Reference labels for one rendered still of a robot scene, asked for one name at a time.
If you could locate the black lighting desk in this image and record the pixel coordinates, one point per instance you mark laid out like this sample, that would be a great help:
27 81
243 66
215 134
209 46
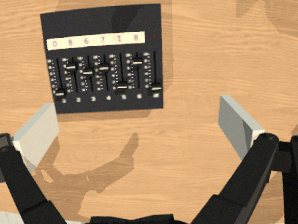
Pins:
108 46

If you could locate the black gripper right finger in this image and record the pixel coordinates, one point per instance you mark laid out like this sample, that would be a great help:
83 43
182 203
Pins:
261 153

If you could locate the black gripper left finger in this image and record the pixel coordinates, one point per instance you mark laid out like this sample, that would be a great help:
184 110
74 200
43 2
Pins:
27 147

